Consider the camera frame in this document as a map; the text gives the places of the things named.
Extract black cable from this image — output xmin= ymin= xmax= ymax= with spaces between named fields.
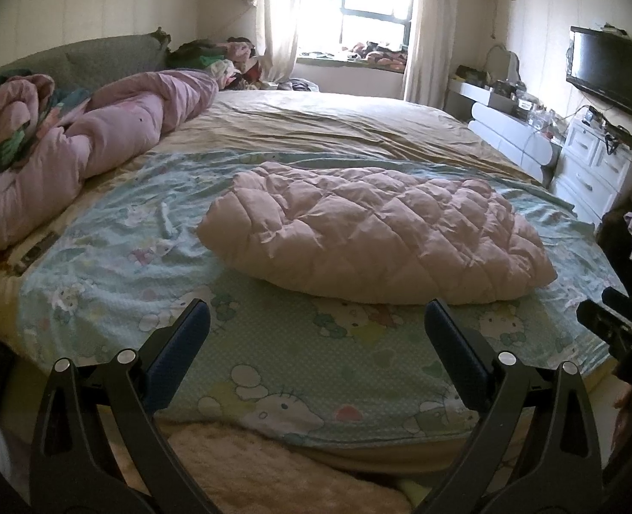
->
xmin=605 ymin=128 xmax=631 ymax=157

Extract cluster of cosmetic bottles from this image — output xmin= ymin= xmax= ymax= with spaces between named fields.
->
xmin=490 ymin=79 xmax=563 ymax=132

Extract white vanity desk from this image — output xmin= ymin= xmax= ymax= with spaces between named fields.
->
xmin=444 ymin=72 xmax=560 ymax=183

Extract black television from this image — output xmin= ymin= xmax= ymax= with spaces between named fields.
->
xmin=565 ymin=26 xmax=632 ymax=117

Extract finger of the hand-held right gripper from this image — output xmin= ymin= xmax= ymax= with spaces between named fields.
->
xmin=576 ymin=300 xmax=624 ymax=354
xmin=602 ymin=287 xmax=632 ymax=322

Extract pink duvet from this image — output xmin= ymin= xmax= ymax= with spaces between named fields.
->
xmin=0 ymin=67 xmax=221 ymax=258

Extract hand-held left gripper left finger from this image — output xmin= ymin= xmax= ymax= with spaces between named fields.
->
xmin=30 ymin=298 xmax=212 ymax=514

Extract round bed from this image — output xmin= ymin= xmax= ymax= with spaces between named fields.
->
xmin=0 ymin=88 xmax=632 ymax=483

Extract dark chair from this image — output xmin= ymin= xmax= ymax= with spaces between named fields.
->
xmin=597 ymin=203 xmax=632 ymax=295

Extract white curtain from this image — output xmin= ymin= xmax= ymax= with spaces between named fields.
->
xmin=249 ymin=0 xmax=301 ymax=84
xmin=402 ymin=0 xmax=459 ymax=108

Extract pink quilted jacket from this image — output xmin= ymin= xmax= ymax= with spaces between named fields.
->
xmin=195 ymin=161 xmax=559 ymax=306

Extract cream fluffy rug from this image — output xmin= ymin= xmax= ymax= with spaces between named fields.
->
xmin=107 ymin=423 xmax=410 ymax=514

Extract white dresser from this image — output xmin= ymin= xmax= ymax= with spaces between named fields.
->
xmin=552 ymin=115 xmax=632 ymax=228

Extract beige bed sheet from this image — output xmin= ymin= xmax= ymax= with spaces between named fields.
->
xmin=155 ymin=88 xmax=549 ymax=188

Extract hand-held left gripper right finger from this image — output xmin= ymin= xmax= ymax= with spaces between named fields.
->
xmin=423 ymin=298 xmax=603 ymax=514

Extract blue cartoon printed sheet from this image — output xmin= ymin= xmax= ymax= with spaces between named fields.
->
xmin=16 ymin=147 xmax=630 ymax=448

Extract clothes on window sill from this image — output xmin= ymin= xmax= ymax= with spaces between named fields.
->
xmin=343 ymin=40 xmax=408 ymax=70

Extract pile of clothes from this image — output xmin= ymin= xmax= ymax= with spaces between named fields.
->
xmin=166 ymin=37 xmax=266 ymax=92

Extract vanity mirror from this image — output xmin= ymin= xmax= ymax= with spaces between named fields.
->
xmin=484 ymin=44 xmax=521 ymax=84

